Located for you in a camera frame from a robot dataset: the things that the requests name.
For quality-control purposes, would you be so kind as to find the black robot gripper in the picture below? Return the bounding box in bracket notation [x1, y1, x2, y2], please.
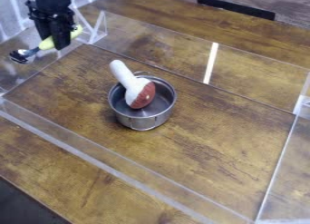
[25, 0, 75, 50]

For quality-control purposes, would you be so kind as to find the plush mushroom toy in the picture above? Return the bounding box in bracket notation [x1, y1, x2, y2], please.
[109, 60, 155, 109]

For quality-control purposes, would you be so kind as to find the small steel pot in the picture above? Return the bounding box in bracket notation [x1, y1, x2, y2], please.
[107, 71, 178, 131]

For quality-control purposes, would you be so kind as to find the black strip on table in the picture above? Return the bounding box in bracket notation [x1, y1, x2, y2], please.
[196, 0, 276, 21]

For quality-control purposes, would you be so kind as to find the clear acrylic triangular bracket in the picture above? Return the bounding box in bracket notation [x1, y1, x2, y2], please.
[72, 8, 108, 44]

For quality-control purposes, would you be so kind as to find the clear acrylic enclosure wall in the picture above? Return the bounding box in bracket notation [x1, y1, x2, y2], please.
[0, 98, 310, 224]

